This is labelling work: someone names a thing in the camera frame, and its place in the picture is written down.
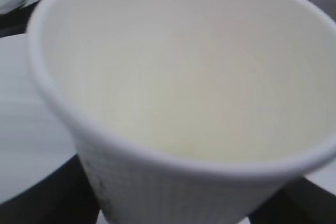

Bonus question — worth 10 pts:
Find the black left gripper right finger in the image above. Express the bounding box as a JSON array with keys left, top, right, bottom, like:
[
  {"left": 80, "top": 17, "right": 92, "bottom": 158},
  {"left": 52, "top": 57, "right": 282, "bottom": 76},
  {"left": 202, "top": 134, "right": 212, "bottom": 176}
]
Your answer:
[{"left": 248, "top": 178, "right": 335, "bottom": 224}]

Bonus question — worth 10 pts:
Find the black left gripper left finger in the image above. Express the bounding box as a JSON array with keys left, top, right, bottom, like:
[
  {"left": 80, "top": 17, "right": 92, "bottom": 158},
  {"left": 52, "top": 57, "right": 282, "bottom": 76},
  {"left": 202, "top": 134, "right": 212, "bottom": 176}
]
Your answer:
[{"left": 1, "top": 155, "right": 100, "bottom": 223}]

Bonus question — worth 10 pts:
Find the white paper cup green logo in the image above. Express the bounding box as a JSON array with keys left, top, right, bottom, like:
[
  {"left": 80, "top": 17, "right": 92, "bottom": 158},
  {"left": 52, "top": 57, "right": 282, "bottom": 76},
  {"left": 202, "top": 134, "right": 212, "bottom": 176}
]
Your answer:
[{"left": 27, "top": 0, "right": 335, "bottom": 223}]

